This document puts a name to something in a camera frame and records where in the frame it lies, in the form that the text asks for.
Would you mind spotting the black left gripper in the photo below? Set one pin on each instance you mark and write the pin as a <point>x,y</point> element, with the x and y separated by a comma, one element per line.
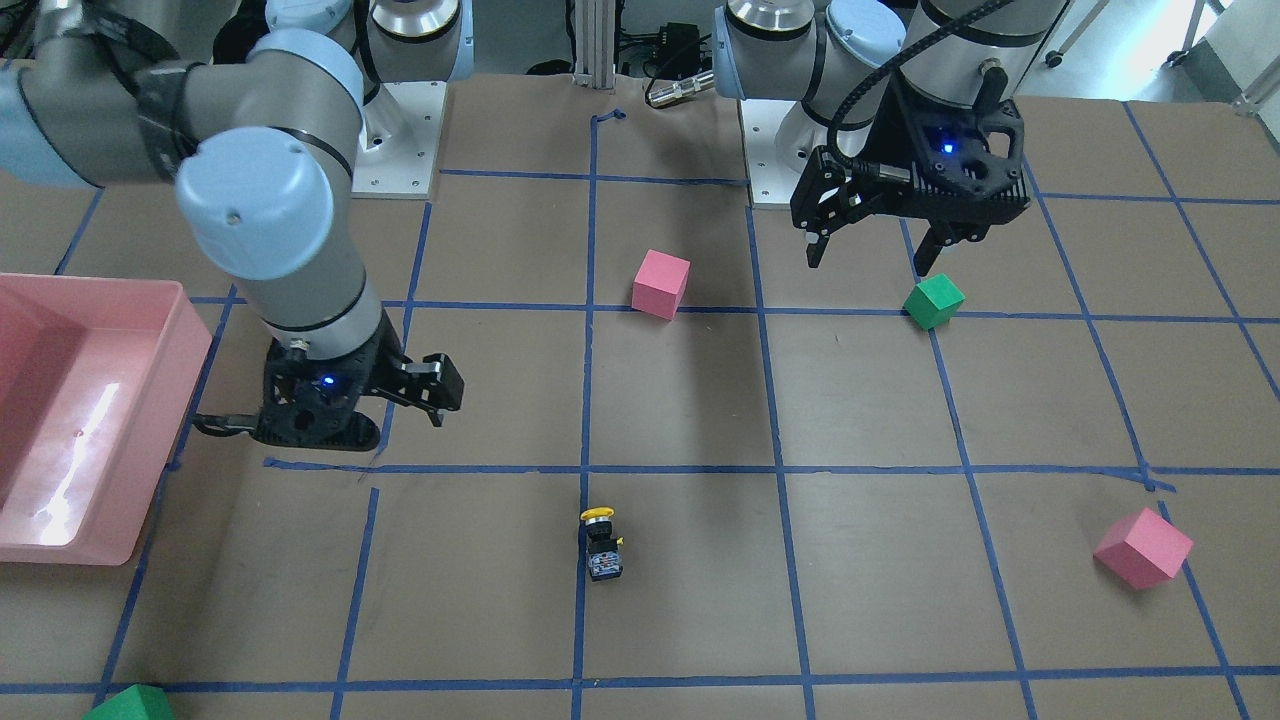
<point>901,140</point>

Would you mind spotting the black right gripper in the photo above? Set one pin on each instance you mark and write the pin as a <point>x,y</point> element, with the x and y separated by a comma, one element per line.
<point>418,383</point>

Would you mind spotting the yellow push button switch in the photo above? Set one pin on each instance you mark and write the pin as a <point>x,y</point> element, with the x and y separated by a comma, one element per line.
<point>603,549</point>

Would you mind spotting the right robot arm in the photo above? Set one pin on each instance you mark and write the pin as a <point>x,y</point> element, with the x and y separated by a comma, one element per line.
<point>262,156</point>

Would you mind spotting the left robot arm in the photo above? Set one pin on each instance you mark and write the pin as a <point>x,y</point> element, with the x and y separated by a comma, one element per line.
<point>837,59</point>

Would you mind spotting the green cube far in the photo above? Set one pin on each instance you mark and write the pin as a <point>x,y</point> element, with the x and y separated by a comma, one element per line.
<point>933,301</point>

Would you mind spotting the pink cube centre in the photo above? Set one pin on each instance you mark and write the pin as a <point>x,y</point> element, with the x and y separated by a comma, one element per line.
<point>659,284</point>

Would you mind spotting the pink cube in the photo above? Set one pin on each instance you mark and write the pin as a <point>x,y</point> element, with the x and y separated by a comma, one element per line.
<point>659,284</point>
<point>1144,550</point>

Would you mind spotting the pink plastic bin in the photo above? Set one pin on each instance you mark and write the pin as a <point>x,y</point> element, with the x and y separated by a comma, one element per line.
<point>96,379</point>

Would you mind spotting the pink cube far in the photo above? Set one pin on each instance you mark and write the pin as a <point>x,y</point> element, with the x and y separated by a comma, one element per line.
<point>1144,550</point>

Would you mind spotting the green cube near bin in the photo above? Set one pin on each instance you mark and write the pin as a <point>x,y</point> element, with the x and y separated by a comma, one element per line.
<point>136,702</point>

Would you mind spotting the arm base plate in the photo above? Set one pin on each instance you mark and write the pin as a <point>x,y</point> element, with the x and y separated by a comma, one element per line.
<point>777,138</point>
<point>402,134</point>

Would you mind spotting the aluminium frame post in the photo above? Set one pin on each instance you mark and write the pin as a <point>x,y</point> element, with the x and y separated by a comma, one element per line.
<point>594,26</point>

